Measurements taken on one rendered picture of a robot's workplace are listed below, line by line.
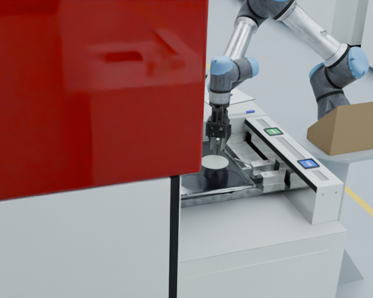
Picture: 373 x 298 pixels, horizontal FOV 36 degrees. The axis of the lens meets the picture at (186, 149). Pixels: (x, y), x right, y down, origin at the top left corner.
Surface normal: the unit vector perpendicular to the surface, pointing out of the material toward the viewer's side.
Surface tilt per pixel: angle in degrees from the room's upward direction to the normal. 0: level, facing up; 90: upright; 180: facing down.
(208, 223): 0
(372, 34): 90
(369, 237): 0
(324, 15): 90
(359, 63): 54
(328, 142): 90
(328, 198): 90
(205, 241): 0
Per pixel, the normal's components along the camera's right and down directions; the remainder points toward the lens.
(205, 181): 0.03, -0.89
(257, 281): 0.32, 0.44
